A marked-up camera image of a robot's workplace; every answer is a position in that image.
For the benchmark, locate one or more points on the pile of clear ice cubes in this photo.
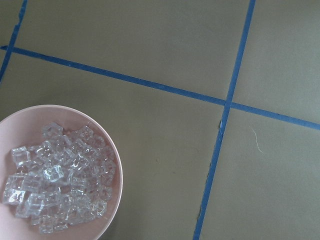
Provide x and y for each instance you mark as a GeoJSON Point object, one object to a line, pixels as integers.
{"type": "Point", "coordinates": [64, 181]}

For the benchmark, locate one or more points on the pink bowl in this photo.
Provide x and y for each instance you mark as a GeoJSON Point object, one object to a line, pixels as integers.
{"type": "Point", "coordinates": [24, 128]}

